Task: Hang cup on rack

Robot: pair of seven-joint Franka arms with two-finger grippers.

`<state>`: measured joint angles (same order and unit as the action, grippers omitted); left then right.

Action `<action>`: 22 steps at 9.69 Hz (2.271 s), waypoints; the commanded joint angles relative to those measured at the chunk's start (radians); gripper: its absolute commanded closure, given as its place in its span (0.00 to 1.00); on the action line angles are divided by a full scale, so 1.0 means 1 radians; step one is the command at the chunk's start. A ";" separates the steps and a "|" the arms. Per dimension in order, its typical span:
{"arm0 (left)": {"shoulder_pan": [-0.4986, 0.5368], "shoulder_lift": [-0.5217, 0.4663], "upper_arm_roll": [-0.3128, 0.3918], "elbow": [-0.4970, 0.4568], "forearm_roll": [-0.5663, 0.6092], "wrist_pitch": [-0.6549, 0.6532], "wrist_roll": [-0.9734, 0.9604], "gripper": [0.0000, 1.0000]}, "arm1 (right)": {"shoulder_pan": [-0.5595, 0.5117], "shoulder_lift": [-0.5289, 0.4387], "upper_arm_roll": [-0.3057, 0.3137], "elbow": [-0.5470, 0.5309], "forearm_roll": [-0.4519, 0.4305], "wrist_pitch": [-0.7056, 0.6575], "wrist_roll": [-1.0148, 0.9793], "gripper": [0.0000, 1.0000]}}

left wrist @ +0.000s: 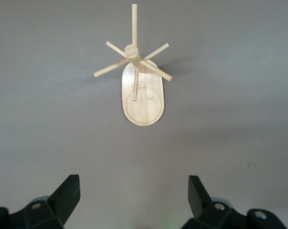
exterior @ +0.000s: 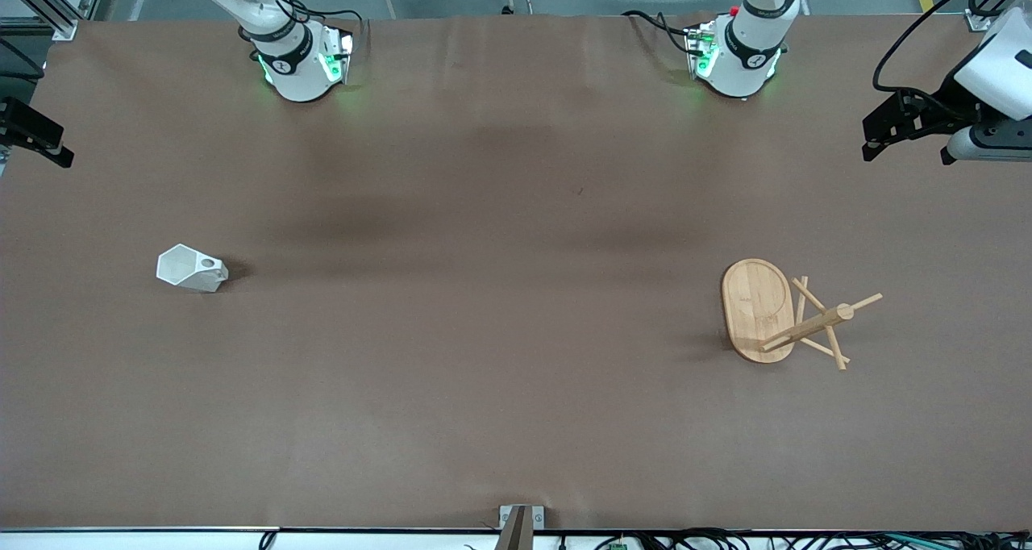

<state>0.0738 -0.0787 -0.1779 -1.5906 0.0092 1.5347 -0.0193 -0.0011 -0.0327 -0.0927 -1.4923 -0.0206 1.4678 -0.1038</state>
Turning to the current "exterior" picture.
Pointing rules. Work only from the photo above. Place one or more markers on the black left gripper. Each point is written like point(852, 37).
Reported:
point(945, 101)

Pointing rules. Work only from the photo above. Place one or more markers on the white faceted cup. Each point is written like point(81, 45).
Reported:
point(189, 274)

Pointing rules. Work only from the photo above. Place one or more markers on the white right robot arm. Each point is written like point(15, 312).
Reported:
point(294, 74)

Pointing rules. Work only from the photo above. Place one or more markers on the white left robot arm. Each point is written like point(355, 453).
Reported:
point(746, 58)

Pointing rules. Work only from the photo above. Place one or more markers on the wooden cup rack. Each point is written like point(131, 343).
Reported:
point(754, 308)

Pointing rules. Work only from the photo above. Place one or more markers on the brown table cover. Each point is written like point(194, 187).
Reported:
point(484, 332)

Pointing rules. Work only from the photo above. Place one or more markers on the aluminium frame profile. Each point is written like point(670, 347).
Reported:
point(978, 22)
point(60, 27)

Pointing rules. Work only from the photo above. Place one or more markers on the grey metal camera bracket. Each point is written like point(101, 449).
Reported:
point(516, 526)

